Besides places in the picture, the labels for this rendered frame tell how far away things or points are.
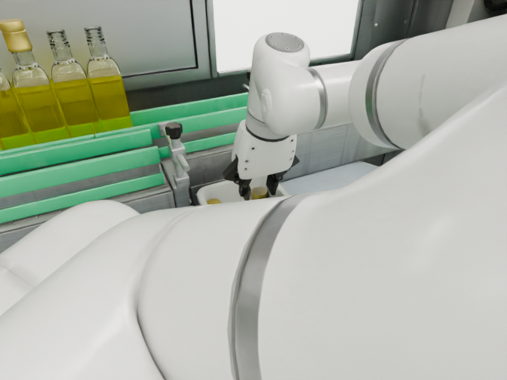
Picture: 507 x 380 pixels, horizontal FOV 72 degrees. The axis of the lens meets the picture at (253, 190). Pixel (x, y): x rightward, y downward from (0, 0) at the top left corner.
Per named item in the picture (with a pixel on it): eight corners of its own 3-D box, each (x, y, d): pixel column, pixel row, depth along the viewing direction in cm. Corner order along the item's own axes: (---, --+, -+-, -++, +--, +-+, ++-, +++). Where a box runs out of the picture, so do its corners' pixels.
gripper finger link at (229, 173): (256, 142, 57) (265, 160, 62) (215, 164, 58) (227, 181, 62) (259, 146, 56) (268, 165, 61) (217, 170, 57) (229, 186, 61)
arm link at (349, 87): (376, 160, 27) (266, 139, 46) (496, 130, 31) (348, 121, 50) (370, 41, 24) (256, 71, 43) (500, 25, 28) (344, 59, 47)
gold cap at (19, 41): (34, 46, 59) (24, 17, 57) (32, 51, 57) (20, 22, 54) (10, 47, 58) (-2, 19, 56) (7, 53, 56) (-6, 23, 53)
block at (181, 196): (182, 186, 78) (178, 159, 74) (195, 211, 71) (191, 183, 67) (166, 190, 77) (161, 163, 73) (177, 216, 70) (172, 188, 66)
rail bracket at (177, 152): (176, 155, 75) (167, 100, 68) (198, 199, 63) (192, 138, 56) (161, 158, 74) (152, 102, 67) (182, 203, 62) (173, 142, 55)
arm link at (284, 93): (358, 87, 39) (281, 100, 36) (332, 154, 47) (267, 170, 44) (296, 22, 47) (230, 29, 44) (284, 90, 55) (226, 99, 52)
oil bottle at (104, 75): (136, 149, 79) (114, 50, 66) (140, 161, 74) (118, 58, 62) (110, 154, 77) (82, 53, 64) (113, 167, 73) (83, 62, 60)
